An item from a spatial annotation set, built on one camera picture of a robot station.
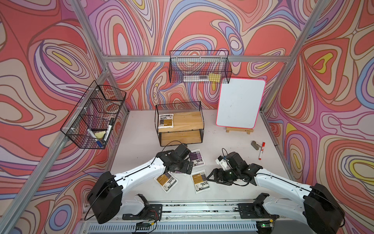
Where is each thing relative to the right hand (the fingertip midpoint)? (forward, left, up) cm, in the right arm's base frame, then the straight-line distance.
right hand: (213, 184), depth 78 cm
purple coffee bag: (+19, +8, -4) cm, 21 cm away
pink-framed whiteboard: (+46, -22, +17) cm, 54 cm away
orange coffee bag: (+3, +26, -3) cm, 26 cm away
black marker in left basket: (+18, +51, +27) cm, 61 cm away
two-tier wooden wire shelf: (+34, +18, +12) cm, 41 cm away
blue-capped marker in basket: (+15, +57, +22) cm, 63 cm away
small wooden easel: (+36, -23, +1) cm, 43 cm away
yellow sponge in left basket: (+18, +57, +24) cm, 65 cm away
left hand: (+10, +14, +3) cm, 18 cm away
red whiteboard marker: (+19, -34, -4) cm, 39 cm away
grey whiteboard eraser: (+25, -32, -3) cm, 41 cm away
